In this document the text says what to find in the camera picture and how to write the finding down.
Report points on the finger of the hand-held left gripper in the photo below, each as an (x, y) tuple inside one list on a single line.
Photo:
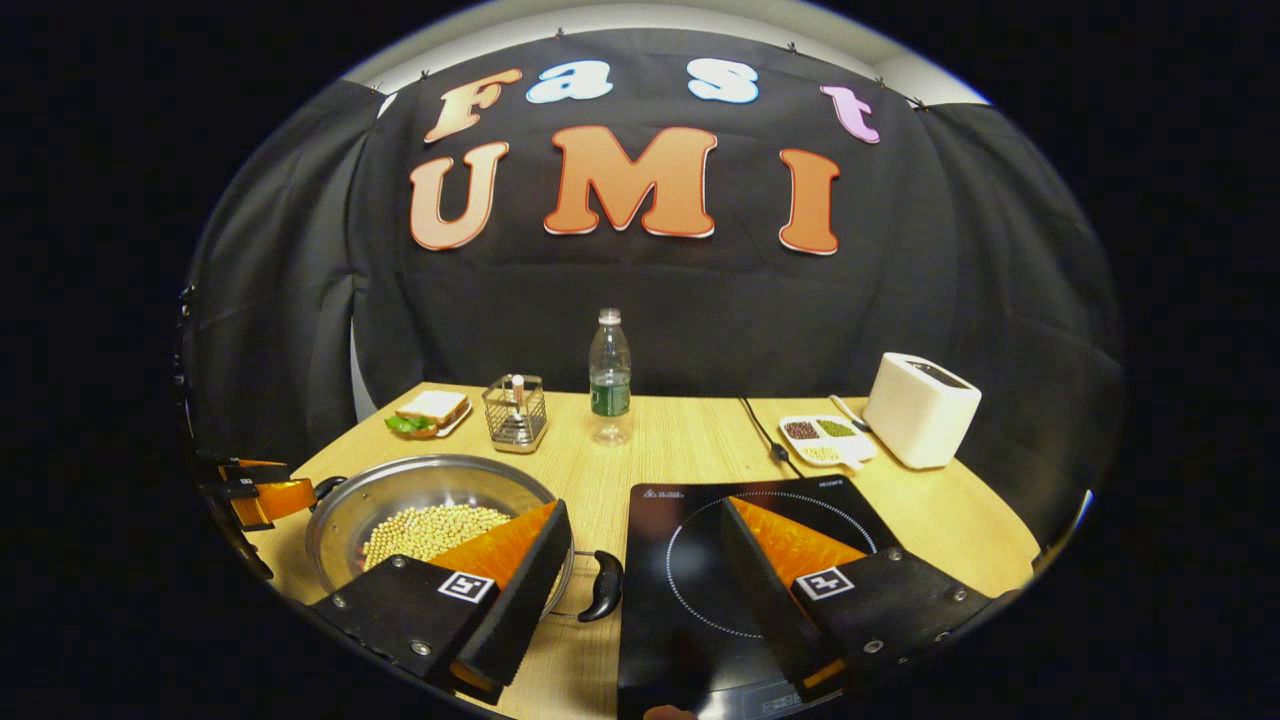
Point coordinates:
[(280, 500), (255, 470)]

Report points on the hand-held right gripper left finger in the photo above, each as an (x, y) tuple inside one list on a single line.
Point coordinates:
[(530, 600)]

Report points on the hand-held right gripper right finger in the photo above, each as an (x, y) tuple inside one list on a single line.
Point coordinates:
[(760, 600)]

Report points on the black induction cooktop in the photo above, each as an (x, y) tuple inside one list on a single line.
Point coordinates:
[(680, 560)]

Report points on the steel pot with soybeans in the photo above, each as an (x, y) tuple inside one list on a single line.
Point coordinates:
[(420, 500)]

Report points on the white divided bean dish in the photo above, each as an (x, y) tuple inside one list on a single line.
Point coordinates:
[(830, 440)]

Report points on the sandwich on white plate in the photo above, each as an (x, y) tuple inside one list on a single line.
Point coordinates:
[(435, 408)]

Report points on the brown stick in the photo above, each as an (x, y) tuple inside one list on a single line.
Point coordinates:
[(517, 392)]

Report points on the clear plastic water bottle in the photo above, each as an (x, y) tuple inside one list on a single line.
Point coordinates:
[(610, 400)]

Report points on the white toaster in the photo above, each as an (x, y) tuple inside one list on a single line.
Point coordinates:
[(915, 415)]

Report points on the black backdrop cloth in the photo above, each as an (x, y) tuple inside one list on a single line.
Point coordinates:
[(700, 300)]

